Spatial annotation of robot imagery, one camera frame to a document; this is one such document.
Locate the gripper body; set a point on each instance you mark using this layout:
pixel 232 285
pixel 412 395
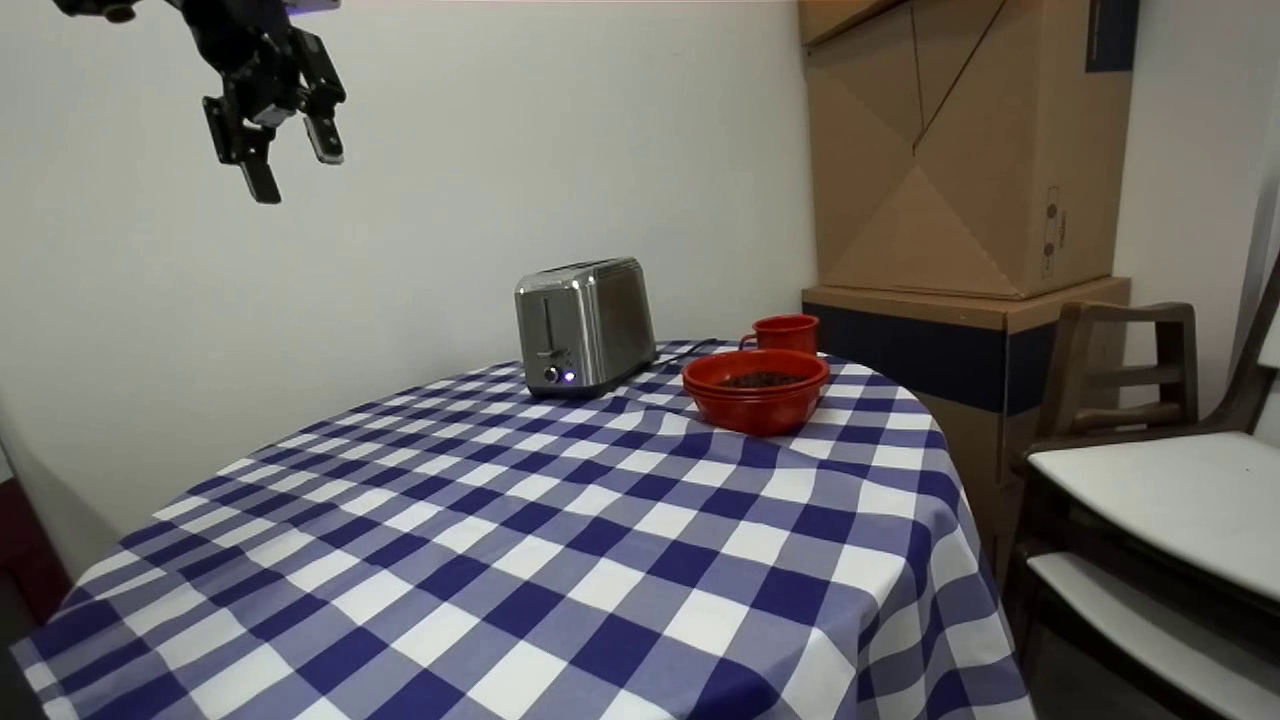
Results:
pixel 235 35

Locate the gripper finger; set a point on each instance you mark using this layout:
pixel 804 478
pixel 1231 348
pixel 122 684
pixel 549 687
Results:
pixel 322 90
pixel 250 145

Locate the silver toaster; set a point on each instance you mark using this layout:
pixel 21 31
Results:
pixel 595 320

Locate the blue white checkered tablecloth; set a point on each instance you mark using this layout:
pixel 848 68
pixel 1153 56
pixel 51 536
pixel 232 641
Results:
pixel 560 560

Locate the dark food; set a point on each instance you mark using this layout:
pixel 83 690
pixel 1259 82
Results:
pixel 762 380

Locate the red cup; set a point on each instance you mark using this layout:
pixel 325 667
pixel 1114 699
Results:
pixel 790 333

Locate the red bowl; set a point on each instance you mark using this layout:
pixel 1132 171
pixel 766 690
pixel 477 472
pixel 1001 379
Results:
pixel 755 410

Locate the stack of cardboard boxes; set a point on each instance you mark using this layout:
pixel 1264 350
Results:
pixel 960 170

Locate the stack of wooden chairs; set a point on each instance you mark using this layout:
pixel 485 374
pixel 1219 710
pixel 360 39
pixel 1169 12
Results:
pixel 1150 500

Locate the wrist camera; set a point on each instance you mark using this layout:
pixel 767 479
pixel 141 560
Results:
pixel 100 8

